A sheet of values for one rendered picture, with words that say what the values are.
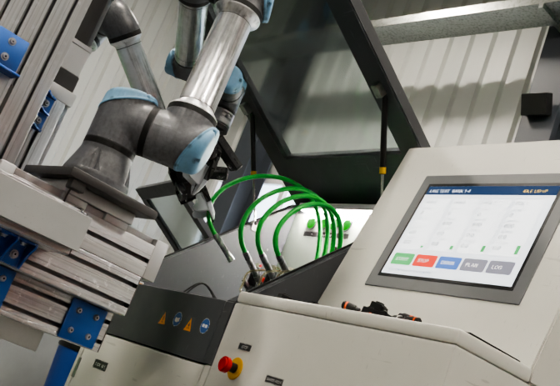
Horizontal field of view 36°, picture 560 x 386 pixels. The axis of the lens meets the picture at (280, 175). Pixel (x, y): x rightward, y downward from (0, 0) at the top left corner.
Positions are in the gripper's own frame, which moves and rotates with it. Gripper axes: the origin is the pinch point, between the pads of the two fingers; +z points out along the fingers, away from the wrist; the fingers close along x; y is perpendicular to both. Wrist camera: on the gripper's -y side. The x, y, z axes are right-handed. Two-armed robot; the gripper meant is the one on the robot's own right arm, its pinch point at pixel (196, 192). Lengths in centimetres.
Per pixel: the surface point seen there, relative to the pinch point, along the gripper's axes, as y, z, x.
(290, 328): -2, 32, 59
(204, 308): -2.3, 31.3, 23.3
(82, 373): -2, 57, -26
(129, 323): -2.3, 39.9, -11.1
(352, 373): -2, 37, 83
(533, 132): -358, -219, -203
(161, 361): -2.3, 46.7, 13.1
